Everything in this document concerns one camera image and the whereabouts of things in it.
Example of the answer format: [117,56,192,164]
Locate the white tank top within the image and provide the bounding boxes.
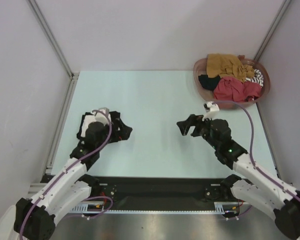
[81,110,98,138]

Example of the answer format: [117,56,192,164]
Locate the black tank top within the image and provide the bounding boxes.
[76,112,92,140]

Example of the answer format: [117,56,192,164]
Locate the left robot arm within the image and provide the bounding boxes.
[13,107,133,240]

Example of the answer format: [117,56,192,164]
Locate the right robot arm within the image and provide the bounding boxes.
[177,114,300,240]

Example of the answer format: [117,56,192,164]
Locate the red tank top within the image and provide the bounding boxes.
[213,76,262,103]

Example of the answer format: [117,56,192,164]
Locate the mustard tank top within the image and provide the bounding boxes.
[206,53,255,82]

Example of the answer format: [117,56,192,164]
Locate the striped tank top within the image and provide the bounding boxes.
[245,69,264,87]

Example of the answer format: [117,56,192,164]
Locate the pink laundry basket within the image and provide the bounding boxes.
[193,55,271,109]

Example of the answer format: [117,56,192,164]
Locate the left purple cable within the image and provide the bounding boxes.
[18,108,114,240]

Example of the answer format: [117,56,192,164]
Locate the purple cable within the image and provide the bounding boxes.
[18,108,114,240]
[209,100,300,221]

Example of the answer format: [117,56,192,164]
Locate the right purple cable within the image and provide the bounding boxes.
[209,100,300,221]

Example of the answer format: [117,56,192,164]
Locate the left grey cable duct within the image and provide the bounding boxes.
[69,203,105,214]

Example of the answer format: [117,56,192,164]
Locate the grey cable duct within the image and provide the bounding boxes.
[69,203,105,214]
[214,201,251,215]

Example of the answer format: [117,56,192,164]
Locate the right grey cable duct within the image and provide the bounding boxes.
[214,201,251,215]

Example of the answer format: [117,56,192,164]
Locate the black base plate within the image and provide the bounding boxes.
[39,174,251,211]

